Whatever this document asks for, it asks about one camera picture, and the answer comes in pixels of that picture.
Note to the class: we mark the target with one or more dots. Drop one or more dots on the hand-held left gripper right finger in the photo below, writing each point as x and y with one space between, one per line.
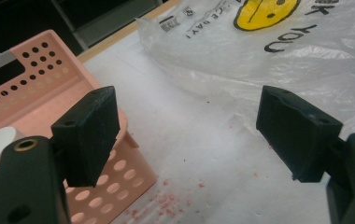
297 137

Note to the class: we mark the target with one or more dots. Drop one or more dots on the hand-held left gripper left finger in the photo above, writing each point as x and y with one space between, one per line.
88 137

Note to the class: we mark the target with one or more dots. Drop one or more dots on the pink perforated plastic basket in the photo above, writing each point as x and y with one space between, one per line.
63 93

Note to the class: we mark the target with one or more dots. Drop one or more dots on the translucent white plastic bag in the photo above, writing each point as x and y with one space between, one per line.
234 62

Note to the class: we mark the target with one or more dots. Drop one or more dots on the dark device with red light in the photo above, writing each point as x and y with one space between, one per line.
4 73

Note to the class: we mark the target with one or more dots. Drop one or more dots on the grey metal stand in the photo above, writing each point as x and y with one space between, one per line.
113 21

